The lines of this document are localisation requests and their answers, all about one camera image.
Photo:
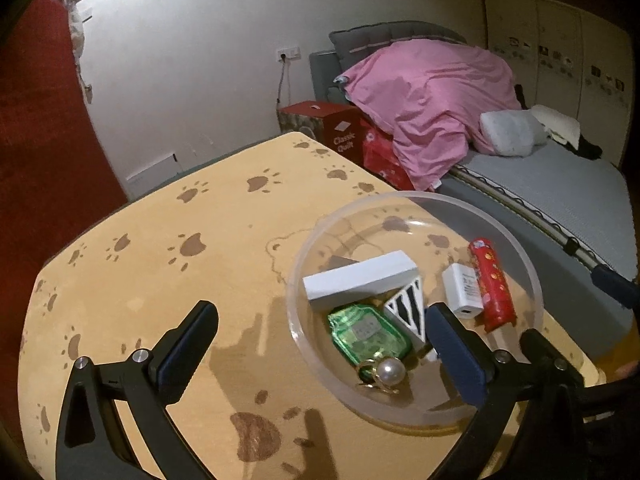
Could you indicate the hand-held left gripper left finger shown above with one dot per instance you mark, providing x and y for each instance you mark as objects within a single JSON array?
[{"x": 187, "y": 350}]

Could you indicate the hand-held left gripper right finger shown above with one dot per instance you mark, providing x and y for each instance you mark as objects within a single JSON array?
[{"x": 457, "y": 355}]

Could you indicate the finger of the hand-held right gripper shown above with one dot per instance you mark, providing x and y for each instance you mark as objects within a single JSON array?
[{"x": 537, "y": 347}]

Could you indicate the zebra striped block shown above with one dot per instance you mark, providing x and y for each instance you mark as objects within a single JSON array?
[{"x": 407, "y": 310}]

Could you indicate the white usb charger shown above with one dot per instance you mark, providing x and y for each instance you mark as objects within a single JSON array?
[{"x": 462, "y": 287}]

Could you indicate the red candy tube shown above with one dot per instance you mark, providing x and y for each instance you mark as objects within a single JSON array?
[{"x": 492, "y": 285}]

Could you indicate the green perfume bottle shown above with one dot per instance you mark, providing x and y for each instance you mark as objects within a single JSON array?
[{"x": 367, "y": 332}]

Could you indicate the white rectangular block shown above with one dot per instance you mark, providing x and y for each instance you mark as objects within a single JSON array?
[{"x": 360, "y": 275}]

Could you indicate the taupe wooden block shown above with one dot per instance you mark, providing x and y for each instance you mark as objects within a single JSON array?
[{"x": 345, "y": 262}]

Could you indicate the clear plastic bowl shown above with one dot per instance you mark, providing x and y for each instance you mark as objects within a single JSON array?
[{"x": 350, "y": 230}]

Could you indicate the black clothing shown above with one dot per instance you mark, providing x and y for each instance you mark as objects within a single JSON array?
[{"x": 585, "y": 147}]

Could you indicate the red patterned bag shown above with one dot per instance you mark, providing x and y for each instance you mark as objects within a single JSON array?
[{"x": 387, "y": 157}]

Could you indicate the white pillow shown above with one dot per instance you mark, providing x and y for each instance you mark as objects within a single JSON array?
[{"x": 510, "y": 132}]

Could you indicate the cream folded cloth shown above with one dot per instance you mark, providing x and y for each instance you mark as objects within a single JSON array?
[{"x": 552, "y": 120}]

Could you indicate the pink blanket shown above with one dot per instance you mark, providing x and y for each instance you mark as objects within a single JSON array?
[{"x": 425, "y": 100}]

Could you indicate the red cardboard box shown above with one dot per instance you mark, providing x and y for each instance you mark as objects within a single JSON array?
[{"x": 335, "y": 125}]

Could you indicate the red quilted curtain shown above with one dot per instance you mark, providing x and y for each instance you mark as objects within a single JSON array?
[{"x": 40, "y": 135}]

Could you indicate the cream wardrobe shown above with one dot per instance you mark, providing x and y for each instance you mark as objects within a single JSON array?
[{"x": 560, "y": 35}]

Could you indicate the pale sheer curtain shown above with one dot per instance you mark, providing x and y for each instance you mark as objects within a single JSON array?
[{"x": 75, "y": 25}]

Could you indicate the metal bed rail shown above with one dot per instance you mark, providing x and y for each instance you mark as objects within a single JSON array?
[{"x": 525, "y": 210}]

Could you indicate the white wall socket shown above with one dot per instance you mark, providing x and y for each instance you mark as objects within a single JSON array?
[{"x": 288, "y": 52}]

